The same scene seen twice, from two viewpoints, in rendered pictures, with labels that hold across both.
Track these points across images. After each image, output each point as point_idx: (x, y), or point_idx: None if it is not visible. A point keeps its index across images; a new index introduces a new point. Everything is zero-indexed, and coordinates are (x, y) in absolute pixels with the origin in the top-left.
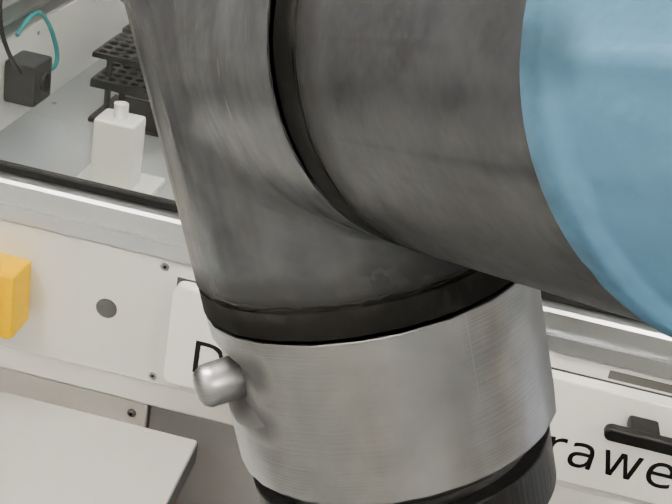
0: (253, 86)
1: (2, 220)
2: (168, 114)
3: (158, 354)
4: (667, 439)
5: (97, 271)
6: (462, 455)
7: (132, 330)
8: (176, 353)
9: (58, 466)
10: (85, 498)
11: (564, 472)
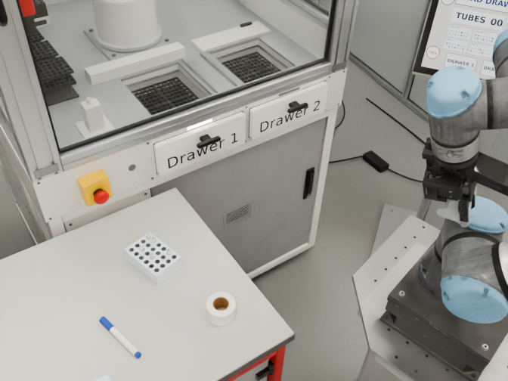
0: (482, 123)
1: (88, 162)
2: (454, 128)
3: (153, 170)
4: (302, 103)
5: (125, 158)
6: (479, 144)
7: (142, 168)
8: (162, 166)
9: (156, 221)
10: (174, 223)
11: (276, 128)
